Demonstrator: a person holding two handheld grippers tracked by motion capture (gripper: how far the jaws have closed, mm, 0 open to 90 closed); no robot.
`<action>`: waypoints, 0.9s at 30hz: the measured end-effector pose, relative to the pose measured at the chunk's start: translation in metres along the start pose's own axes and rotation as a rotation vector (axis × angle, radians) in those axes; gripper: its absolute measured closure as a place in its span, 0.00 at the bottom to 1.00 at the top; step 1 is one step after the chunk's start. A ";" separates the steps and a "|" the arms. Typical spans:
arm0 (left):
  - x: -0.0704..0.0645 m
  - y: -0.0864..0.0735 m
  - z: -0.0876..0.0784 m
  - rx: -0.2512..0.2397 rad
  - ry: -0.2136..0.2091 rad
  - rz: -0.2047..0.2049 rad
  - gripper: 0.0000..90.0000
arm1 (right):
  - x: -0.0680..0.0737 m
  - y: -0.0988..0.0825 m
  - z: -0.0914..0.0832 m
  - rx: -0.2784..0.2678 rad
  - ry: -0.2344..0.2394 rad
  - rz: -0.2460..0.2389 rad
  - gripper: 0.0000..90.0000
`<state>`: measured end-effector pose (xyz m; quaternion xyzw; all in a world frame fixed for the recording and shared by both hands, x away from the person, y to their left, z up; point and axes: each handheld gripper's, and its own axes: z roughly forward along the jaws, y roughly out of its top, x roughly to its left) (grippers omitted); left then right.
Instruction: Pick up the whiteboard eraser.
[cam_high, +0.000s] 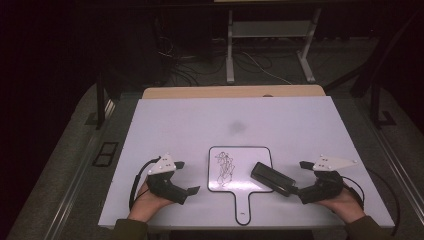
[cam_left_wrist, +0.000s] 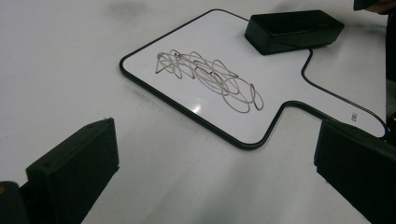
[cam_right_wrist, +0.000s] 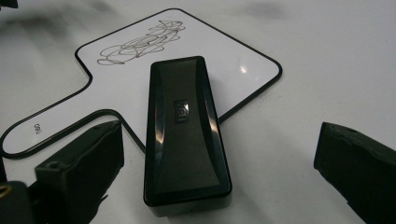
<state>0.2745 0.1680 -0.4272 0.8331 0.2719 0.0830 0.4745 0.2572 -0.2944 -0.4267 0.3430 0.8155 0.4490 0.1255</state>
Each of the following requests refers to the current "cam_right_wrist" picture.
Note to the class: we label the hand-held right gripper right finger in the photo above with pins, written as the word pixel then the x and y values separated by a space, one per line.
pixel 361 168

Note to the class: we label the white paddle-shaped whiteboard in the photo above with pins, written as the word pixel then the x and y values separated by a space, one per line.
pixel 218 56

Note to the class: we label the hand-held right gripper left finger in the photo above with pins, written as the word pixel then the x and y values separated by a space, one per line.
pixel 81 168

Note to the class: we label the black whiteboard eraser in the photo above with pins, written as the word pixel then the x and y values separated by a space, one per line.
pixel 186 149

